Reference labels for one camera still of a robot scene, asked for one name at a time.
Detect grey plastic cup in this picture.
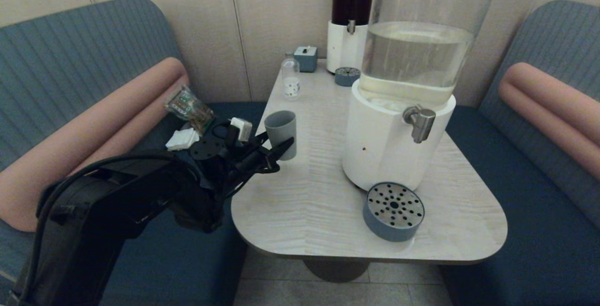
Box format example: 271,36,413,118
264,110,297,161

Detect clear water dispenser white base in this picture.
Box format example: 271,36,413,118
342,0,503,191

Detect small clear glass bottle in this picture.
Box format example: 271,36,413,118
281,52,301,101

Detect white folded napkins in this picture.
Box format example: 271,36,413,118
165,128,201,151

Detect clear snack packet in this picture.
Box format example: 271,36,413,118
164,85,217,135

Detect blue-grey tissue box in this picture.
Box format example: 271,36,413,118
294,46,318,73

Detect small blue perforated drip tray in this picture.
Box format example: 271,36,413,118
335,67,361,87

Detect dark drink dispenser white base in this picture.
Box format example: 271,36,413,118
326,0,375,74

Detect large blue perforated drip tray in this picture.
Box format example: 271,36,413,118
362,182,425,242

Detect pink bolster beside snack packet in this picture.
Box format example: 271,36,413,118
0,57,190,232

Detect blue sofa with snack packet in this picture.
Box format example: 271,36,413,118
0,0,268,306

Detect pink bolster on empty sofa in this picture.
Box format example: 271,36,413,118
497,62,600,182

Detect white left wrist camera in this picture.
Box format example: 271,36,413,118
231,117,253,142

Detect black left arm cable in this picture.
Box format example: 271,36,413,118
28,121,281,269

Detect beige gold table pedestal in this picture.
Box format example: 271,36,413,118
301,257,371,283

